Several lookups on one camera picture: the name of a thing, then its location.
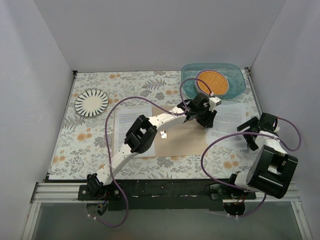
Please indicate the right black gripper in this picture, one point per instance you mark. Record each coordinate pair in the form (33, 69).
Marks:
(250, 129)

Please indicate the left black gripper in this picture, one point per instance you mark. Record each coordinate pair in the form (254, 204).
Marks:
(208, 116)

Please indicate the printed paper sheet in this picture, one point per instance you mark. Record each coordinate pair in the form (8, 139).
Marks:
(123, 120)
(226, 121)

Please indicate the brown cardboard folder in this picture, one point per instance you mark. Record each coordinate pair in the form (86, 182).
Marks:
(184, 139)

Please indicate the metal folder clip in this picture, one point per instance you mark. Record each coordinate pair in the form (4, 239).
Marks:
(164, 134)

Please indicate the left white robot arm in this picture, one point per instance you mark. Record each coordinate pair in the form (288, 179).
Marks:
(141, 135)

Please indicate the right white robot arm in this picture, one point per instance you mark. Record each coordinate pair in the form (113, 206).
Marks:
(273, 168)

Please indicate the orange woven round plate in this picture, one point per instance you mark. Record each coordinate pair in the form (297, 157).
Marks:
(211, 81)

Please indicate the teal plastic container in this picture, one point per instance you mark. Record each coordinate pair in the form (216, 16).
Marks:
(233, 74)

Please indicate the blue striped white plate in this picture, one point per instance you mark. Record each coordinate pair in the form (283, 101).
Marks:
(91, 102)

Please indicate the floral table mat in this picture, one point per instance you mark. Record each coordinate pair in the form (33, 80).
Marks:
(81, 148)

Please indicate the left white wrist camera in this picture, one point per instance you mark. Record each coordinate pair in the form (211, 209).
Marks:
(214, 102)

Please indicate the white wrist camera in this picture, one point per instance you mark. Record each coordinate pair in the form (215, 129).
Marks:
(276, 128)
(214, 102)

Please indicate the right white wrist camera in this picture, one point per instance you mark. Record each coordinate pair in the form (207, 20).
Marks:
(276, 128)

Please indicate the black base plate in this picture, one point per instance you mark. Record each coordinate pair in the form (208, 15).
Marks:
(163, 194)

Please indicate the aluminium frame rail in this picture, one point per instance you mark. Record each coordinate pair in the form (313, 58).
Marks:
(55, 193)

